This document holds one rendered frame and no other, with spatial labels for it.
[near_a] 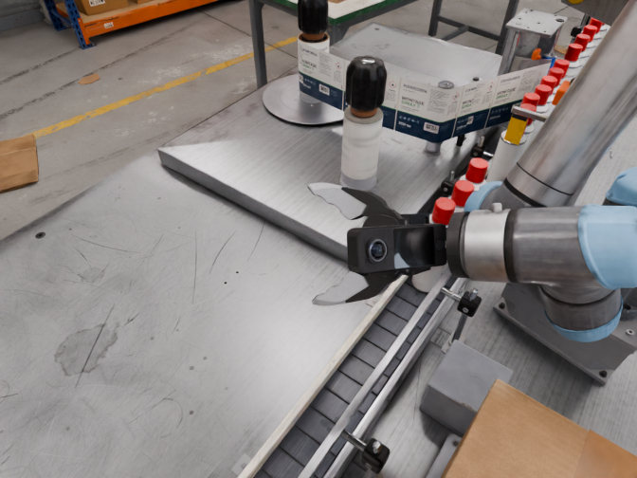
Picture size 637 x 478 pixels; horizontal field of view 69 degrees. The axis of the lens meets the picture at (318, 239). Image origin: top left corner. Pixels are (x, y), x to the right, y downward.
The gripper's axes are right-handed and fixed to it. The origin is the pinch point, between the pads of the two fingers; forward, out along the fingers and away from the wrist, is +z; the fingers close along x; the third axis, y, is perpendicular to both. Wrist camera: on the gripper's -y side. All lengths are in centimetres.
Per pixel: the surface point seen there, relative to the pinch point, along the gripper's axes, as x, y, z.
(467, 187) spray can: 7.5, 31.2, -11.5
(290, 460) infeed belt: -31.4, 3.0, 6.3
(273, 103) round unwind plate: 37, 59, 53
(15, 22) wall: 179, 145, 408
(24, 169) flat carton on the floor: 35, 75, 247
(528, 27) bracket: 47, 75, -14
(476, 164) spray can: 11.7, 36.8, -11.4
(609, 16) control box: 34, 41, -31
